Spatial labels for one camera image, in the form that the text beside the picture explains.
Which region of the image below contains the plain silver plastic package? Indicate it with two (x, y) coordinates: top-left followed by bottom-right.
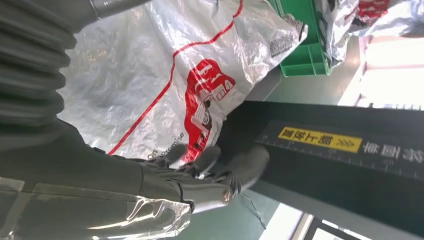
(351, 0), (424, 39)

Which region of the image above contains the black inbound machine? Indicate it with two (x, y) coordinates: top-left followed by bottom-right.
(214, 100), (424, 238)

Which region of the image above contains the yellow warning label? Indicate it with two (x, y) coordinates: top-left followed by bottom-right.
(277, 126), (364, 155)

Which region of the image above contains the ribbed grey right arm sleeve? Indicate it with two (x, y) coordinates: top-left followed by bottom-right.
(0, 0), (79, 153)

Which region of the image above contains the silver package with red label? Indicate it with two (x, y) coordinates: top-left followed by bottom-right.
(313, 0), (392, 69)

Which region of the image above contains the green plastic crate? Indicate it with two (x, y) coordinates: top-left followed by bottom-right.
(266, 0), (333, 78)

